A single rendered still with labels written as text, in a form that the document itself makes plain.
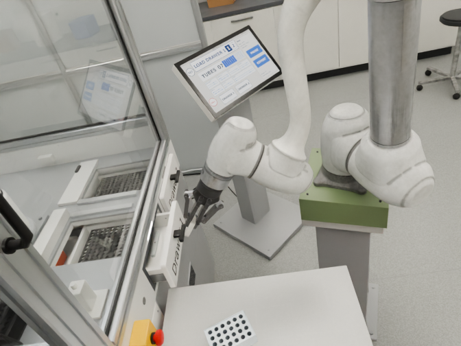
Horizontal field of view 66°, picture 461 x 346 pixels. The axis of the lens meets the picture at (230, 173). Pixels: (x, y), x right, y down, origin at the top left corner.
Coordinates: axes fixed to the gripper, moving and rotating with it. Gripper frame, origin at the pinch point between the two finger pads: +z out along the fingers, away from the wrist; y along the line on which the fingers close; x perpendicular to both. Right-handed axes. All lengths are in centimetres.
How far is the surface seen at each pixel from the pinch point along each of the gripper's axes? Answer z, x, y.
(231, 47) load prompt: -30, -98, -3
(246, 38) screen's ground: -34, -106, -9
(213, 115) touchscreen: -8, -64, -3
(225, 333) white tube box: 7.7, 28.5, -15.6
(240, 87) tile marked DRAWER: -18, -81, -12
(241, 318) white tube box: 3.2, 25.9, -18.6
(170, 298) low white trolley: 19.5, 14.1, -1.4
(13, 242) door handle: -30, 43, 35
